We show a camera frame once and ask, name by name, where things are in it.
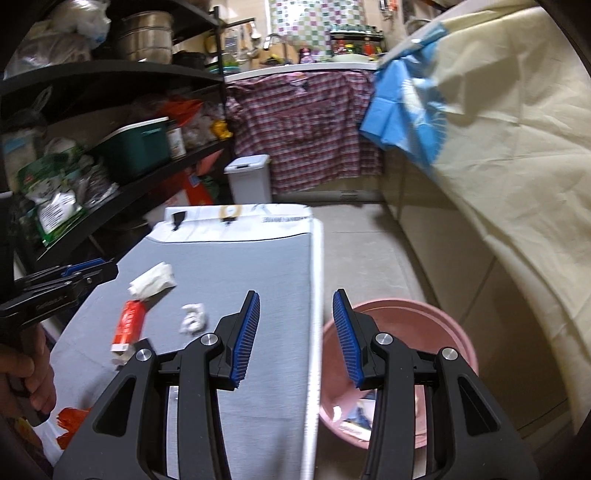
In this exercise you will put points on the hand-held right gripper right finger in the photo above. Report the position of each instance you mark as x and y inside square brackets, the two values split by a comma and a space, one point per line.
[346, 341]

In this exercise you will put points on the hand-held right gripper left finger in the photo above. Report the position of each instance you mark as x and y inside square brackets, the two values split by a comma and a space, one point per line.
[247, 337]

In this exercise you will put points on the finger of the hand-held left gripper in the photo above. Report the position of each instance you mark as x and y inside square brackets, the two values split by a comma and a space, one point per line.
[85, 266]
[99, 273]

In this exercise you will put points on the large white paper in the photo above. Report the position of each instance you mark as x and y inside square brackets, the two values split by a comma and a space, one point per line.
[152, 279]

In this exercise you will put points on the small white tissue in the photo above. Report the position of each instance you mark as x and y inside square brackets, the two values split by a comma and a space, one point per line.
[191, 318]

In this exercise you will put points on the red and white carton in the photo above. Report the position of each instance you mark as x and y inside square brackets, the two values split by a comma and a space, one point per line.
[129, 325]

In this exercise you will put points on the pink plastic bucket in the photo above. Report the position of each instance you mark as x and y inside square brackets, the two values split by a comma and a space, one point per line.
[415, 323]

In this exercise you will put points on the red plastic bag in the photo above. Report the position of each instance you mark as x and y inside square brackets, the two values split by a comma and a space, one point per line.
[71, 422]

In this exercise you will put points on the person's left hand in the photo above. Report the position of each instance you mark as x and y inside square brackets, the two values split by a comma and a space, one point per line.
[39, 383]

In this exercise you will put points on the green and white food bag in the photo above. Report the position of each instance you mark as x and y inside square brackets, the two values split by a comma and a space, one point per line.
[55, 207]

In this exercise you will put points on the orange bag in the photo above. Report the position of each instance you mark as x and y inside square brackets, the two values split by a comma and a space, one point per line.
[196, 189]

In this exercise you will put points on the green storage box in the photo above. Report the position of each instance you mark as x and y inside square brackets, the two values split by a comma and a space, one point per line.
[138, 147]

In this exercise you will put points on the white labelled jar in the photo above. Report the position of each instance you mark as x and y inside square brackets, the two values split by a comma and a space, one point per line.
[176, 141]

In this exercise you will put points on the white lidded bin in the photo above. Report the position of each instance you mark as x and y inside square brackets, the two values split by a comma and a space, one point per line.
[247, 180]

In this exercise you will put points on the red bag on shelf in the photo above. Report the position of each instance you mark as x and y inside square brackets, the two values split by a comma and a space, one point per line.
[182, 110]

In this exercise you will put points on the yellow figurine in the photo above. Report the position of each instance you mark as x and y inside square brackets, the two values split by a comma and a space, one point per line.
[221, 129]

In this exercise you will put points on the black shelf rack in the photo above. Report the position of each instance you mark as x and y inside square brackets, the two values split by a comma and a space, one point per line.
[115, 69]

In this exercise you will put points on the red plaid shirt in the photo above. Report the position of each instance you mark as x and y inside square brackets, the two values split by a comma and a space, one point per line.
[304, 124]

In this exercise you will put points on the steel pot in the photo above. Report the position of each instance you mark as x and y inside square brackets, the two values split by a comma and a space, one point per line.
[143, 34]

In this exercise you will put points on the cream and blue tablecloth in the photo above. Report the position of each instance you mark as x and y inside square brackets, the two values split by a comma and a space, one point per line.
[508, 115]

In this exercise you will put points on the pink bottle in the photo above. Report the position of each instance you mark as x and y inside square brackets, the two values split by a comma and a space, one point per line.
[306, 55]

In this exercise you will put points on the chrome faucet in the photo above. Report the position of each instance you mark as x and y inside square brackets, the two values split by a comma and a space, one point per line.
[272, 39]

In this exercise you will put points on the black spice rack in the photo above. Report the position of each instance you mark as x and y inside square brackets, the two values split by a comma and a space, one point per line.
[355, 44]

